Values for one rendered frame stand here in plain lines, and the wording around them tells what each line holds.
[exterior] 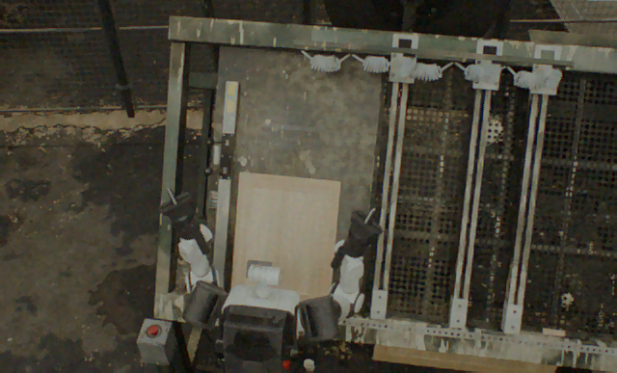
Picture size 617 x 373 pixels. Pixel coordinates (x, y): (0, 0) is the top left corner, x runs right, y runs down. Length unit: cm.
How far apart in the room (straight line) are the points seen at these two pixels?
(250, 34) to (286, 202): 73
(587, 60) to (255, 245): 155
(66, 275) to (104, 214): 53
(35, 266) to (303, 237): 216
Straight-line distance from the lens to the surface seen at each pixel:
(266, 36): 269
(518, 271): 284
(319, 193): 274
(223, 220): 280
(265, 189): 277
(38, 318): 419
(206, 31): 275
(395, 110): 267
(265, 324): 220
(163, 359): 287
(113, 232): 446
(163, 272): 291
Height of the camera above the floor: 327
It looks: 45 degrees down
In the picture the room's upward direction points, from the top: straight up
